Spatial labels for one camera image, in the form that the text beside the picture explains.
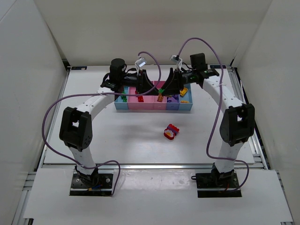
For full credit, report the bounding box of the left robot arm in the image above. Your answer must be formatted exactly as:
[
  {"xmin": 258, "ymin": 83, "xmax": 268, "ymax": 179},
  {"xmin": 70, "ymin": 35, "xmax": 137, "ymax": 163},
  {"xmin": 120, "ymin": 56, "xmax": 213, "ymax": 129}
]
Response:
[{"xmin": 59, "ymin": 58, "xmax": 159, "ymax": 176}]

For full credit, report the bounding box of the green brown lego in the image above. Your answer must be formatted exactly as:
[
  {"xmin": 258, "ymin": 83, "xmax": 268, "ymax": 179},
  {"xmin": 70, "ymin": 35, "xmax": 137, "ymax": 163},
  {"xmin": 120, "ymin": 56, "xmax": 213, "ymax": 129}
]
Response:
[{"xmin": 158, "ymin": 89, "xmax": 164, "ymax": 96}]

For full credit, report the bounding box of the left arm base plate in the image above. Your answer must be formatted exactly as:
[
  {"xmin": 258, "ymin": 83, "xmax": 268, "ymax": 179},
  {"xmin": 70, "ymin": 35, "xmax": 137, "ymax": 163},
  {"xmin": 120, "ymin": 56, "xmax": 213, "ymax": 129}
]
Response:
[{"xmin": 69, "ymin": 172, "xmax": 113, "ymax": 197}]

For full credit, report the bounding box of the large pink bin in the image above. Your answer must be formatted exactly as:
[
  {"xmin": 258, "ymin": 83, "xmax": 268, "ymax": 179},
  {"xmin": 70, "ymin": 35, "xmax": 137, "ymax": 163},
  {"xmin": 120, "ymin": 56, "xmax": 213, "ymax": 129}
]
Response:
[{"xmin": 127, "ymin": 96, "xmax": 154, "ymax": 110}]

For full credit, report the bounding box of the yellow lego brick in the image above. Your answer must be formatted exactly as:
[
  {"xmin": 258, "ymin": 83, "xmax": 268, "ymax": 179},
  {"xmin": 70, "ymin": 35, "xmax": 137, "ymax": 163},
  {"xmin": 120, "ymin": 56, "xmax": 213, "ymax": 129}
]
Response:
[{"xmin": 180, "ymin": 87, "xmax": 188, "ymax": 97}]

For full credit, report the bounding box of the red curved lego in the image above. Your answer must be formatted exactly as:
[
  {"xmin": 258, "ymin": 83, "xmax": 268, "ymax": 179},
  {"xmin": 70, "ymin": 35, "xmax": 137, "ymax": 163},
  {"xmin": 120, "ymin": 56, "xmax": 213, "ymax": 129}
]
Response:
[{"xmin": 137, "ymin": 96, "xmax": 144, "ymax": 103}]

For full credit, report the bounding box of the small pink bin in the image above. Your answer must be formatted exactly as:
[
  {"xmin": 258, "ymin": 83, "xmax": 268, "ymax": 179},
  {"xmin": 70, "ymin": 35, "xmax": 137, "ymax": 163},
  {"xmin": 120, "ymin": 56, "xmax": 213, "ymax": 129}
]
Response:
[{"xmin": 153, "ymin": 81, "xmax": 167, "ymax": 110}]

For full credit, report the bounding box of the aluminium front rail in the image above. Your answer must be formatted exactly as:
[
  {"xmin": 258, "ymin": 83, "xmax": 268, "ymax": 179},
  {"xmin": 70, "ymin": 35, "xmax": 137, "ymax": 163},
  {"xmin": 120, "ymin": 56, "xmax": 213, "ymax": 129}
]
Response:
[{"xmin": 41, "ymin": 162, "xmax": 265, "ymax": 170}]

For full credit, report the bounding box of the red flower lego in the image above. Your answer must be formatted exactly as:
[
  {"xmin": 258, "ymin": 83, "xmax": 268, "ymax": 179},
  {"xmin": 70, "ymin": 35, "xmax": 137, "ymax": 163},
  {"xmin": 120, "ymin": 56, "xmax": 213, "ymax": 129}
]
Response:
[{"xmin": 164, "ymin": 129, "xmax": 176, "ymax": 140}]

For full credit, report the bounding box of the light blue left bin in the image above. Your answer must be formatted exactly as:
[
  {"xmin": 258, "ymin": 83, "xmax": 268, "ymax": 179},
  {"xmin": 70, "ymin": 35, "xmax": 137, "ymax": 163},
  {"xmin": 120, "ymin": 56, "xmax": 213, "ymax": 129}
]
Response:
[{"xmin": 114, "ymin": 86, "xmax": 129, "ymax": 110}]

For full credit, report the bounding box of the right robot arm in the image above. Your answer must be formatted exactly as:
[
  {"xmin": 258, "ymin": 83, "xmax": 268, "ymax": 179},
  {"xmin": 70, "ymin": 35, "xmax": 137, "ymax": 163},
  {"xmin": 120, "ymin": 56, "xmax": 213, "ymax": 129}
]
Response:
[{"xmin": 159, "ymin": 53, "xmax": 255, "ymax": 177}]

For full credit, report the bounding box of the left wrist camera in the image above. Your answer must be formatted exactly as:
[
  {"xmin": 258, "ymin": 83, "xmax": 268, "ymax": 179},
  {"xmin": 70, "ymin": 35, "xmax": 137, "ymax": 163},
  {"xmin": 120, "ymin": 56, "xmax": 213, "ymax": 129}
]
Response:
[{"xmin": 135, "ymin": 57, "xmax": 147, "ymax": 73}]

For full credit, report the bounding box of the light blue bin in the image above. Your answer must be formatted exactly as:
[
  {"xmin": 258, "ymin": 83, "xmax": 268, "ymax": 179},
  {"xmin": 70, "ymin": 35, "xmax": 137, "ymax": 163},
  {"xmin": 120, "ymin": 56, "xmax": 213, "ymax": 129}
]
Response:
[
  {"xmin": 179, "ymin": 84, "xmax": 193, "ymax": 111},
  {"xmin": 114, "ymin": 86, "xmax": 129, "ymax": 110}
]

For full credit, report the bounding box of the light blue right bin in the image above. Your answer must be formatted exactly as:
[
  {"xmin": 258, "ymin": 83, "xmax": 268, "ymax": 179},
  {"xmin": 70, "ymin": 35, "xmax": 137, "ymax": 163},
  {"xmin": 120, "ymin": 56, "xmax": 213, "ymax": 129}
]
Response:
[{"xmin": 179, "ymin": 84, "xmax": 193, "ymax": 111}]

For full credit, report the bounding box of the red purple lego block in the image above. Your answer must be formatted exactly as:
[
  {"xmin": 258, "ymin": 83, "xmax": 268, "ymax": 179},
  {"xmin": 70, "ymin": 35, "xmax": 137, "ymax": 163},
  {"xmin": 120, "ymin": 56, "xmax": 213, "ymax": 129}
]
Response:
[{"xmin": 166, "ymin": 124, "xmax": 180, "ymax": 135}]

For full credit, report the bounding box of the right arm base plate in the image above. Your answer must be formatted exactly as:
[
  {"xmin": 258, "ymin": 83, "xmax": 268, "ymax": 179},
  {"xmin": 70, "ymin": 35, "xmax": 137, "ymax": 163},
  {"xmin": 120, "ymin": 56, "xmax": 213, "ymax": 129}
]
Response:
[{"xmin": 191, "ymin": 172, "xmax": 242, "ymax": 198}]

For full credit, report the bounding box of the small green lego brick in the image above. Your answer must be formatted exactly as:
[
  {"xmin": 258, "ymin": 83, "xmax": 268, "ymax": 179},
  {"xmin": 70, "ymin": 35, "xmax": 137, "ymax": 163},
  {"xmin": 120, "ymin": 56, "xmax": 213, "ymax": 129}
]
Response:
[{"xmin": 121, "ymin": 95, "xmax": 127, "ymax": 103}]

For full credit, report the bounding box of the brown lego plate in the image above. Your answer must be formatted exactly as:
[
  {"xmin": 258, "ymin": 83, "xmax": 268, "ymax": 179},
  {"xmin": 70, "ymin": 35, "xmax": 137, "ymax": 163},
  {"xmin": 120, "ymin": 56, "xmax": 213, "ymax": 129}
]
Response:
[{"xmin": 157, "ymin": 95, "xmax": 164, "ymax": 103}]

